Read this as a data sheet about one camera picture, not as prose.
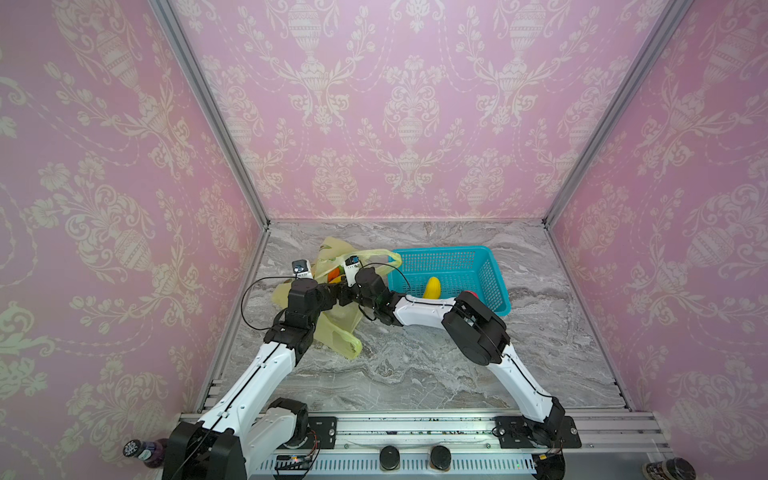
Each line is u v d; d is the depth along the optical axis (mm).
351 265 835
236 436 411
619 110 856
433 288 968
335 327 751
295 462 732
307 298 605
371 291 752
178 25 718
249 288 1091
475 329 600
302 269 714
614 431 750
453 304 613
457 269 1058
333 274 808
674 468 614
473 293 1029
